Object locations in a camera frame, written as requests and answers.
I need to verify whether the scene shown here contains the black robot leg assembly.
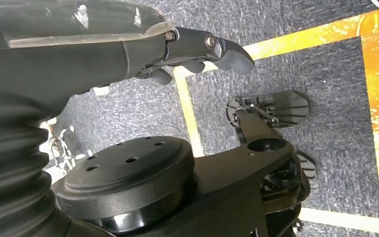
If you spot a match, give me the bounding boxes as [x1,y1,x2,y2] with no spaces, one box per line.
[50,90,318,237]

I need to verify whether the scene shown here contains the chrome chair base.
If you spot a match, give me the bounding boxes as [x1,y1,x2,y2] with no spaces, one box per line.
[47,125,94,175]

